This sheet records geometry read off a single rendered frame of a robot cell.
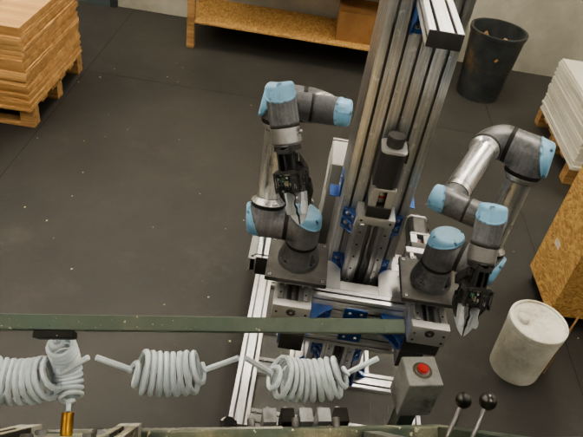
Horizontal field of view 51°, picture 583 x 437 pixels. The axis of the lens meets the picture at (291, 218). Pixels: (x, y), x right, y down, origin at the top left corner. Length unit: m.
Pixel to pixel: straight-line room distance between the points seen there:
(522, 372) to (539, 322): 0.28
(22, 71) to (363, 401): 3.19
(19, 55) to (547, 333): 3.71
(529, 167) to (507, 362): 1.65
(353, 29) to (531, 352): 3.69
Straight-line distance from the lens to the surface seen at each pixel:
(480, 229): 1.64
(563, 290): 3.80
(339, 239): 2.37
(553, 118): 5.81
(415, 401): 2.22
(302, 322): 0.85
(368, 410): 2.93
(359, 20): 6.04
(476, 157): 1.92
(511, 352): 3.44
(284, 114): 1.51
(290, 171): 1.51
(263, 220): 2.10
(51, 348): 0.88
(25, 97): 4.81
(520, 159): 2.04
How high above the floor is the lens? 2.57
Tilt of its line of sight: 39 degrees down
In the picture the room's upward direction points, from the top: 10 degrees clockwise
